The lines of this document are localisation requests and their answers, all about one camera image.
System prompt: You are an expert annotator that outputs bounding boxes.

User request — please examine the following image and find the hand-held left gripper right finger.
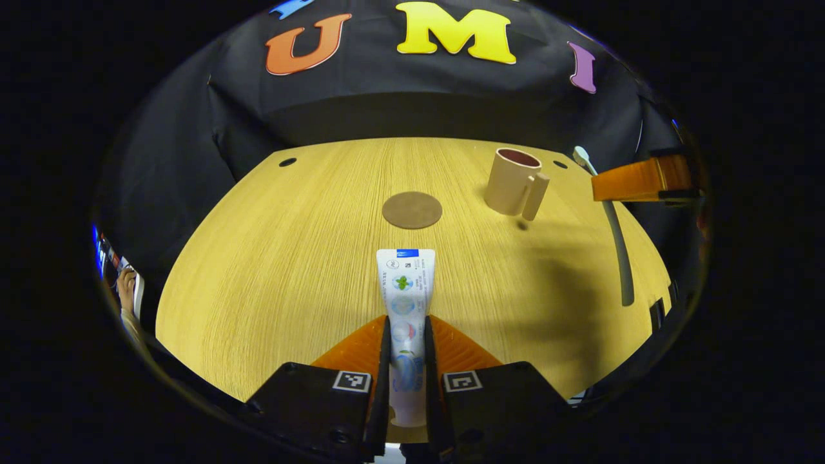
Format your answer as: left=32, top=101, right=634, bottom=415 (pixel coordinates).
left=423, top=314, right=571, bottom=461

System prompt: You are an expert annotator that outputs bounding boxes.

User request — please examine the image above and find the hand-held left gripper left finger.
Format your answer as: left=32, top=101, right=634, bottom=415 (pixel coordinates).
left=245, top=314, right=392, bottom=461

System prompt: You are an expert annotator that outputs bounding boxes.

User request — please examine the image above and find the pale green toothbrush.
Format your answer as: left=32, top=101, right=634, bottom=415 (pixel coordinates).
left=573, top=146, right=636, bottom=307

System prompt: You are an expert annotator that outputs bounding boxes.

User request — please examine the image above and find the beige cup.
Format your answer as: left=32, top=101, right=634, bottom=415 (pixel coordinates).
left=485, top=148, right=550, bottom=222

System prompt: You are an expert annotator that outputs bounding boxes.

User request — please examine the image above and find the white toothpaste tube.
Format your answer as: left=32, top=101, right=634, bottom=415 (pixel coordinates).
left=376, top=249, right=436, bottom=427

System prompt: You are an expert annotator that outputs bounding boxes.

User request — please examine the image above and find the round brown coaster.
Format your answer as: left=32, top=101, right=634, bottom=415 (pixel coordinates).
left=382, top=191, right=443, bottom=229

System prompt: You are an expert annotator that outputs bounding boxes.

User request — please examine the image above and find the computer monitor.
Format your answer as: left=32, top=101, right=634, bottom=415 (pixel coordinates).
left=94, top=226, right=122, bottom=283

